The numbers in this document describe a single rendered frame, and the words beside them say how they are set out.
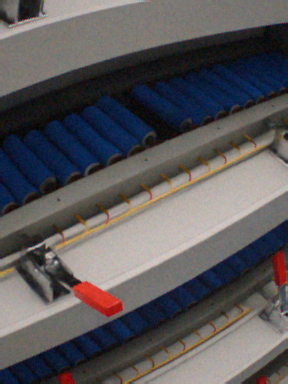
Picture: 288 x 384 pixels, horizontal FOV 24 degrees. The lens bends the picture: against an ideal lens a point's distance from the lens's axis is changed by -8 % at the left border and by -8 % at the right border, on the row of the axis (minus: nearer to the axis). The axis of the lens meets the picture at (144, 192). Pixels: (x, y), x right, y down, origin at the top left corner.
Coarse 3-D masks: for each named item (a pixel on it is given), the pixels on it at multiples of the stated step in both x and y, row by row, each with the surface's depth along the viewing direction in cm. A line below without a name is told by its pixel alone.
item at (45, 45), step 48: (0, 0) 36; (48, 0) 39; (96, 0) 40; (144, 0) 41; (192, 0) 43; (240, 0) 47; (0, 48) 35; (48, 48) 38; (96, 48) 41; (144, 48) 44; (0, 96) 38
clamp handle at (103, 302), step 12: (48, 264) 44; (60, 276) 43; (72, 276) 43; (72, 288) 42; (84, 288) 41; (96, 288) 41; (84, 300) 41; (96, 300) 40; (108, 300) 40; (120, 300) 40; (108, 312) 39
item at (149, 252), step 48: (192, 48) 69; (240, 144) 61; (144, 192) 55; (192, 192) 55; (240, 192) 56; (96, 240) 50; (144, 240) 51; (192, 240) 51; (240, 240) 56; (0, 288) 45; (144, 288) 50; (0, 336) 41; (48, 336) 45
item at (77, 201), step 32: (224, 128) 58; (256, 128) 61; (128, 160) 53; (160, 160) 54; (192, 160) 57; (64, 192) 50; (96, 192) 50; (128, 192) 53; (0, 224) 46; (32, 224) 47; (64, 224) 50; (0, 256) 46
